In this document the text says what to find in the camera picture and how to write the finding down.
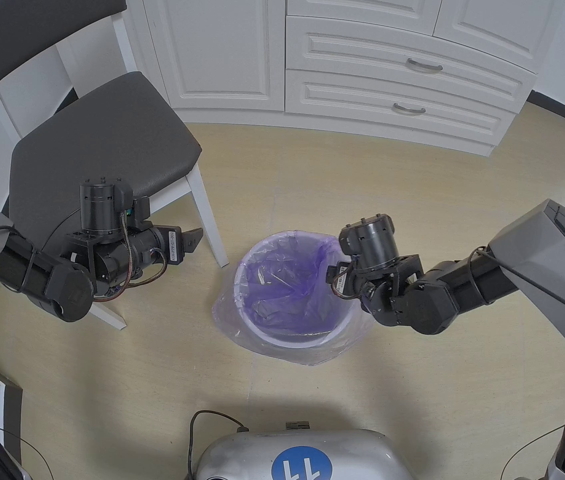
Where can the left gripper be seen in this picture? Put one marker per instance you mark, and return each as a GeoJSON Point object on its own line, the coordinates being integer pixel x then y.
{"type": "Point", "coordinates": [155, 245]}

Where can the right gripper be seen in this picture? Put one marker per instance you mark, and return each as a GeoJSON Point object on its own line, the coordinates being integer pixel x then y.
{"type": "Point", "coordinates": [341, 278]}

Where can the purple plastic bag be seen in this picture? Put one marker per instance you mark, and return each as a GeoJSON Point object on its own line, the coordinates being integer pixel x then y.
{"type": "Point", "coordinates": [292, 278]}

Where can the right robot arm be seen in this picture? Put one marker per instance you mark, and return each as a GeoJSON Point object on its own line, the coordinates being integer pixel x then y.
{"type": "Point", "coordinates": [462, 278]}

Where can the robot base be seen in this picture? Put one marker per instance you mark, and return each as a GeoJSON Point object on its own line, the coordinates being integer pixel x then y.
{"type": "Point", "coordinates": [312, 450]}

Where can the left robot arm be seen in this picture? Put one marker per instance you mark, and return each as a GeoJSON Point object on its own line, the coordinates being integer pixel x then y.
{"type": "Point", "coordinates": [27, 273]}

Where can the white trash bin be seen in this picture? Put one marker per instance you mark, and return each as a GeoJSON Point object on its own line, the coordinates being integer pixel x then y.
{"type": "Point", "coordinates": [302, 342]}

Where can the white chair with grey seat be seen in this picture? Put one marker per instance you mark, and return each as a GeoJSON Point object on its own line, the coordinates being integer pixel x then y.
{"type": "Point", "coordinates": [102, 133]}

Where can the white wardrobe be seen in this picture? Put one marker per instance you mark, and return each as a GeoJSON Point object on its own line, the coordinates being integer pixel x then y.
{"type": "Point", "coordinates": [362, 43]}

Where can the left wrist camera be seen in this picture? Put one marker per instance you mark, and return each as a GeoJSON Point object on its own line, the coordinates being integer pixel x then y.
{"type": "Point", "coordinates": [135, 208]}

